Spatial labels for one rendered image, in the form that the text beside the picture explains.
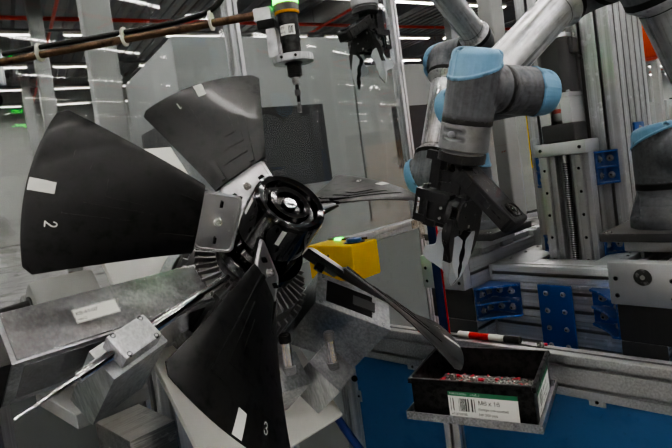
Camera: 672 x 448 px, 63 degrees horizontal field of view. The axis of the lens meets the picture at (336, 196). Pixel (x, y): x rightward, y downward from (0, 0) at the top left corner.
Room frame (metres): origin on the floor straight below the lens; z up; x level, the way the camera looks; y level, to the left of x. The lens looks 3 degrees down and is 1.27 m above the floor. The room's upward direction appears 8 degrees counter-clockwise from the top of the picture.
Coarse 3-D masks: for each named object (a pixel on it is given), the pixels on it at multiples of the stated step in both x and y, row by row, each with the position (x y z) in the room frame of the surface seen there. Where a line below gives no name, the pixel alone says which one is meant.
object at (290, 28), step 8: (280, 16) 0.93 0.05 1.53; (288, 16) 0.93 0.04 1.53; (296, 16) 0.94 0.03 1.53; (280, 24) 0.93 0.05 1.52; (288, 24) 0.93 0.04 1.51; (296, 24) 0.94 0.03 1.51; (280, 32) 0.94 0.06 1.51; (288, 32) 0.93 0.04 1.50; (296, 32) 0.93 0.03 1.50; (280, 40) 0.94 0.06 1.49; (288, 40) 0.93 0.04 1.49; (296, 40) 0.93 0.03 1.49; (288, 48) 0.93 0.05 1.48; (296, 48) 0.93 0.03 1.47; (288, 64) 0.94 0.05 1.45; (296, 64) 0.93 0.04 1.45; (288, 72) 0.94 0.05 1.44; (296, 72) 0.93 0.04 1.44
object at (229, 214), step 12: (216, 192) 0.83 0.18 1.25; (204, 204) 0.82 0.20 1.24; (216, 204) 0.83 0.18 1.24; (228, 204) 0.84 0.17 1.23; (240, 204) 0.84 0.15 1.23; (204, 216) 0.82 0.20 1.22; (216, 216) 0.83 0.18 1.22; (228, 216) 0.84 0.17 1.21; (204, 228) 0.82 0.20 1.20; (216, 228) 0.83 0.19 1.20; (228, 228) 0.84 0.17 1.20; (204, 240) 0.82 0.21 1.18; (216, 240) 0.83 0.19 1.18; (228, 240) 0.84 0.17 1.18
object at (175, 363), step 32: (256, 288) 0.72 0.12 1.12; (224, 320) 0.64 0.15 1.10; (256, 320) 0.70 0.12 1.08; (192, 352) 0.58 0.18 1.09; (224, 352) 0.62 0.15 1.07; (256, 352) 0.67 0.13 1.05; (192, 384) 0.56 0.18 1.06; (224, 384) 0.60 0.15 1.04; (256, 384) 0.65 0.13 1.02; (224, 416) 0.58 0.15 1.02; (256, 416) 0.63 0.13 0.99
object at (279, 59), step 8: (256, 8) 0.94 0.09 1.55; (264, 8) 0.94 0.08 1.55; (256, 16) 0.94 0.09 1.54; (264, 16) 0.94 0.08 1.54; (272, 16) 0.95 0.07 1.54; (264, 24) 0.93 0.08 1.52; (272, 24) 0.93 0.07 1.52; (264, 32) 0.96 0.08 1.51; (272, 32) 0.94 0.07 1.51; (272, 40) 0.94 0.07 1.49; (272, 48) 0.94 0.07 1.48; (280, 48) 0.95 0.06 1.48; (272, 56) 0.94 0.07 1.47; (280, 56) 0.91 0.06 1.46; (288, 56) 0.91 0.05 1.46; (296, 56) 0.91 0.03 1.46; (304, 56) 0.92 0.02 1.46; (312, 56) 0.94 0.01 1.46; (280, 64) 0.94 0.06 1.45; (304, 64) 0.97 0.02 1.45
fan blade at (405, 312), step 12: (348, 276) 0.87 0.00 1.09; (360, 276) 0.84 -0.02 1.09; (360, 288) 0.92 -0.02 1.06; (372, 288) 0.81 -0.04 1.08; (384, 300) 0.80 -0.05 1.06; (408, 312) 0.82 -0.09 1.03; (420, 324) 0.80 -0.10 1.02; (432, 336) 0.79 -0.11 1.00; (444, 336) 0.85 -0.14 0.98; (444, 348) 0.78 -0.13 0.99; (456, 348) 0.83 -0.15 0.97; (456, 360) 0.77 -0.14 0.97
